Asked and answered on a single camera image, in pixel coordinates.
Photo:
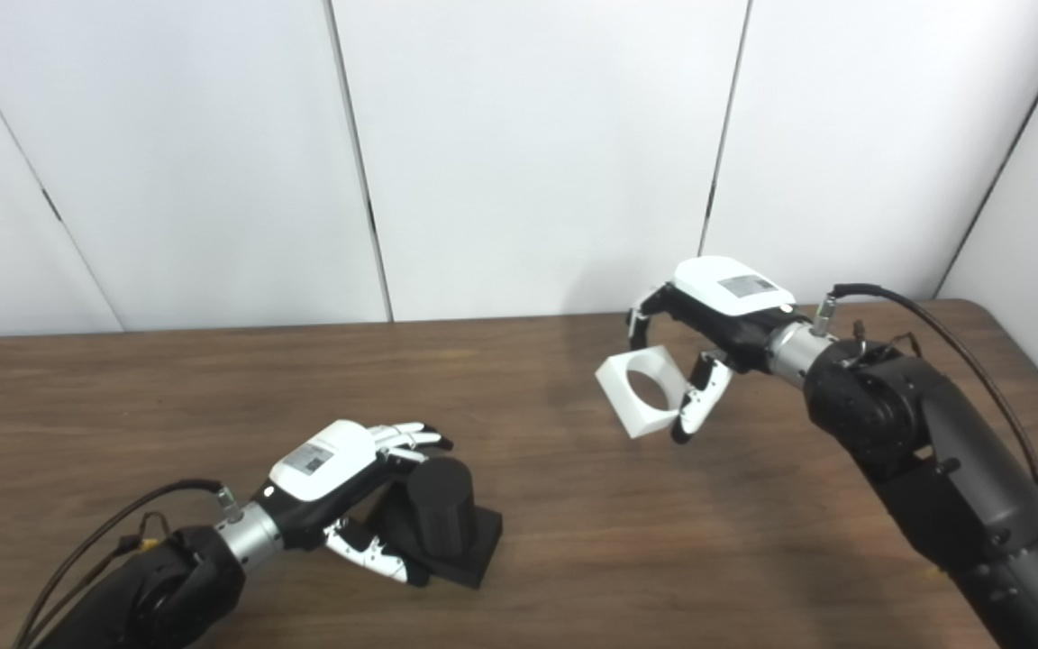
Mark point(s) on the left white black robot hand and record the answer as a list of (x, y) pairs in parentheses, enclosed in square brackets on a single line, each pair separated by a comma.
[(321, 464)]

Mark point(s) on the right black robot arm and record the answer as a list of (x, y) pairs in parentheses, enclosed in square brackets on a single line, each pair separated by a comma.
[(942, 469)]

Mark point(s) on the black peg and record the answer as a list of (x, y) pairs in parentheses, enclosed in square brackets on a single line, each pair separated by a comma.
[(442, 505)]

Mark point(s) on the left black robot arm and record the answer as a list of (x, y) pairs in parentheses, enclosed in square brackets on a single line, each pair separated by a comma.
[(141, 595)]

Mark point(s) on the white square piece with hole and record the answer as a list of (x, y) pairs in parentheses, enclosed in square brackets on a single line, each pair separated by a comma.
[(636, 415)]

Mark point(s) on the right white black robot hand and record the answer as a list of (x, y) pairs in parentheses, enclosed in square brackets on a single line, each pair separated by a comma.
[(726, 288)]

